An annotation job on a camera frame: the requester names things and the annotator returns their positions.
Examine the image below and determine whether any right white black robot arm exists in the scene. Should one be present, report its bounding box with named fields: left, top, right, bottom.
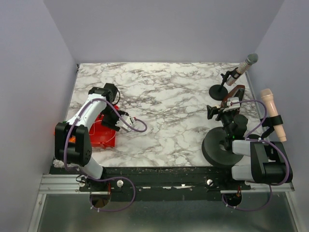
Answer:
left=201, top=105, right=293, bottom=185

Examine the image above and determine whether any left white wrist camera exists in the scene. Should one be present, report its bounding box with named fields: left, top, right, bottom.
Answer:
left=115, top=114, right=135, bottom=132

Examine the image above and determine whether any grey silver microphone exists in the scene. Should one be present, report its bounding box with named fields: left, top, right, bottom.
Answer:
left=226, top=53, right=258, bottom=86

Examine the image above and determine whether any black filament spool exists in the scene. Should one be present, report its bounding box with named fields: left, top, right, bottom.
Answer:
left=201, top=127, right=243, bottom=168

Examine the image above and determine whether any red plastic bin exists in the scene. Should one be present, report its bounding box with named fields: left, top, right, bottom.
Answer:
left=89, top=106, right=117, bottom=148

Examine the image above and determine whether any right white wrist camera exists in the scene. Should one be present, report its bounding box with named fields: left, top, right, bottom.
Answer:
left=221, top=101, right=241, bottom=112

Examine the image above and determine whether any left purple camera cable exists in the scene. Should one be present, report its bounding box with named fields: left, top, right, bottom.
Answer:
left=63, top=99, right=148, bottom=213

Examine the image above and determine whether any orange toy brick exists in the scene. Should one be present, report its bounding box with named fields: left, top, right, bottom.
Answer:
left=63, top=135, right=76, bottom=143

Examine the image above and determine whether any purple camera cable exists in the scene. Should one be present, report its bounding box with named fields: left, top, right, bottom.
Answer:
left=63, top=99, right=148, bottom=213
left=222, top=99, right=290, bottom=212

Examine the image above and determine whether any black round microphone stand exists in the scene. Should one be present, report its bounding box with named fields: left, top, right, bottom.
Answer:
left=209, top=68, right=240, bottom=101

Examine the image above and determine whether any pink beige microphone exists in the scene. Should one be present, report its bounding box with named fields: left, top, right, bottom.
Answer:
left=260, top=88, right=287, bottom=142

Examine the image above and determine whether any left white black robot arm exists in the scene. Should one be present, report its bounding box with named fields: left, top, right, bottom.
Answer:
left=55, top=83, right=130, bottom=179

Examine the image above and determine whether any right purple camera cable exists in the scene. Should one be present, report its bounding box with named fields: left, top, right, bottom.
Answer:
left=222, top=99, right=290, bottom=212

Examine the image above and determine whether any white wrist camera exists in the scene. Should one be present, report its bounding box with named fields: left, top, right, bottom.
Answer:
left=221, top=101, right=241, bottom=112
left=115, top=114, right=135, bottom=132

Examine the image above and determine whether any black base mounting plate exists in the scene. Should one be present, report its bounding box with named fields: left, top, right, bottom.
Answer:
left=49, top=166, right=252, bottom=202

